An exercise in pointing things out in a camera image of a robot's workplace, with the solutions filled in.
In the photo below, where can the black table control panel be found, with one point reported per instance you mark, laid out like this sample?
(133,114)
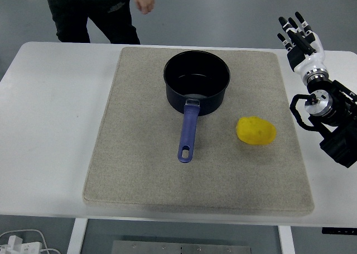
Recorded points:
(338,230)

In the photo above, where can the person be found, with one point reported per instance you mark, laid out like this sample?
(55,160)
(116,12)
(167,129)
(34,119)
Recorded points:
(75,11)

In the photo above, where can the white power adapter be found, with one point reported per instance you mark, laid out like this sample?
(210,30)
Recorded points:
(21,247)

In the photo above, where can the white table leg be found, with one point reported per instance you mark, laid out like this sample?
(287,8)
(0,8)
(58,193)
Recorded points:
(286,241)
(76,237)

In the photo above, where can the grey metal plate with screws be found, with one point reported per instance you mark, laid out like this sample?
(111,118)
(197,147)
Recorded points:
(181,248)

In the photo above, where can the beige fabric mat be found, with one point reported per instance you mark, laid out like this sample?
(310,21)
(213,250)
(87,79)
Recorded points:
(145,142)

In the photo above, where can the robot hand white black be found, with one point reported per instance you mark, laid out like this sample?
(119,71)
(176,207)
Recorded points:
(311,61)

